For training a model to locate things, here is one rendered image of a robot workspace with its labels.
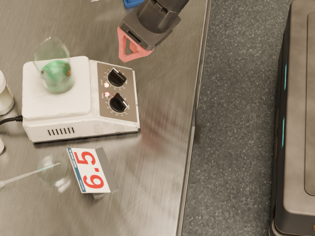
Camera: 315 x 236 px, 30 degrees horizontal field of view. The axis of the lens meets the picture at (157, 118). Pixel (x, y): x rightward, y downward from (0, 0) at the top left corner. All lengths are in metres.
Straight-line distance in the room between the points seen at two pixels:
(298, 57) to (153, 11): 0.81
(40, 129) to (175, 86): 0.27
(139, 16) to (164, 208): 0.32
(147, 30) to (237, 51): 1.19
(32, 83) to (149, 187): 0.27
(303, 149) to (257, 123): 0.46
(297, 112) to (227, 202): 0.41
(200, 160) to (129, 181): 0.87
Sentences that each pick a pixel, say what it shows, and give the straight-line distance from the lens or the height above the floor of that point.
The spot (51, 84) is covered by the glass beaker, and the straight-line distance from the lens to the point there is 1.00.
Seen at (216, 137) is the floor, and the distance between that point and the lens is 1.92.
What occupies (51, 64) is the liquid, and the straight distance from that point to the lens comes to 1.04.
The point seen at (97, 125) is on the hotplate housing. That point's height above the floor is 0.80.
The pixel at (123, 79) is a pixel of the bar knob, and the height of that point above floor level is 0.81.
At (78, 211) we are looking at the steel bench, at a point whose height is 0.75.
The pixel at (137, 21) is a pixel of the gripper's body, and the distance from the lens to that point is 0.95.
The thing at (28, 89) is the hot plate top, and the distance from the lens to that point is 1.05.
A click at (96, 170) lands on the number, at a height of 0.76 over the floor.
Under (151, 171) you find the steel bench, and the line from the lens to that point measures 1.04.
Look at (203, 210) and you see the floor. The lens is 1.81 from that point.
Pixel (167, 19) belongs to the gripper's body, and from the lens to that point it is 0.93.
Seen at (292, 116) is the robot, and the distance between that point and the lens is 1.56.
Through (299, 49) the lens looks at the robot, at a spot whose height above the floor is 0.36.
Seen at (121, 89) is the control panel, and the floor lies 0.79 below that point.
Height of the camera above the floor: 1.68
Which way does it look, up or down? 59 degrees down
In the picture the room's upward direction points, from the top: 5 degrees counter-clockwise
